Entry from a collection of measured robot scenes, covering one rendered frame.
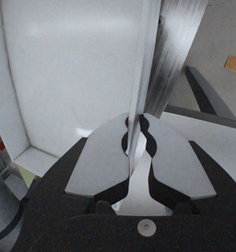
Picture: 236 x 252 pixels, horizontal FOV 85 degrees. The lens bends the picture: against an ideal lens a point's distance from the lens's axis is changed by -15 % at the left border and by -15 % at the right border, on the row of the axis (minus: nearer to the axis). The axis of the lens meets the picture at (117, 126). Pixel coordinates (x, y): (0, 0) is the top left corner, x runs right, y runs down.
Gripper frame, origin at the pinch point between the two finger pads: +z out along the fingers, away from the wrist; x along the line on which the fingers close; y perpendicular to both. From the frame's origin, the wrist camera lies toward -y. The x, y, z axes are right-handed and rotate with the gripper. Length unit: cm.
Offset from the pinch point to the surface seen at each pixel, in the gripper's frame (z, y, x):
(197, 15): 13.3, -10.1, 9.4
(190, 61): 91, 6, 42
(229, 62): 84, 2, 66
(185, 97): 91, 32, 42
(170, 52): 14.2, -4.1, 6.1
